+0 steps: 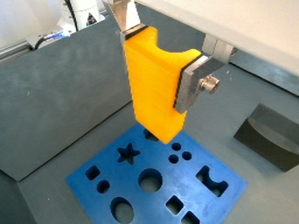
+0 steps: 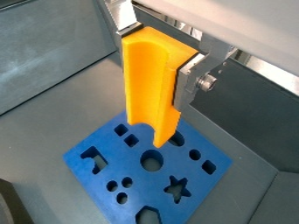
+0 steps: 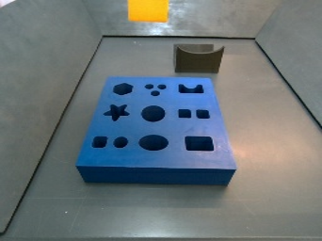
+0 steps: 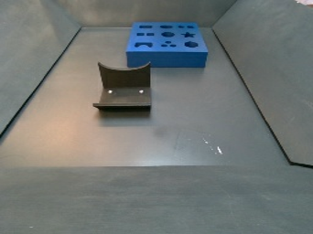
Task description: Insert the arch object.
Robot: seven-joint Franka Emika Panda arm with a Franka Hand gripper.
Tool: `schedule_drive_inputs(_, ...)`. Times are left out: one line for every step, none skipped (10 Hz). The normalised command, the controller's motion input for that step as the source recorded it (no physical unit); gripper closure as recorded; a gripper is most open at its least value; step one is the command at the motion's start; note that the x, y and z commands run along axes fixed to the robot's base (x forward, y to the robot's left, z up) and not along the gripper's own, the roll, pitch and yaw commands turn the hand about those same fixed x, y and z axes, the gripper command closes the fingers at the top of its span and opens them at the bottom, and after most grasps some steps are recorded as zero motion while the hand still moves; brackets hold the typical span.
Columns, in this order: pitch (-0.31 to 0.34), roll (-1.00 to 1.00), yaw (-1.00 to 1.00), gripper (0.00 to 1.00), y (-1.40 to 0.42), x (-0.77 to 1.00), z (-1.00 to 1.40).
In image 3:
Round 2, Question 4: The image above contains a dark grey arch object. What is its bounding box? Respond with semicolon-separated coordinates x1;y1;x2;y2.
174;43;225;73

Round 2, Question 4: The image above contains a blue shape sorter block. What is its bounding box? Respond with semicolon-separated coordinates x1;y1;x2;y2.
75;76;237;185

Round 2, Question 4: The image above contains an orange square panel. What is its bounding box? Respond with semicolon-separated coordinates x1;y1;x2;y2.
128;0;170;23

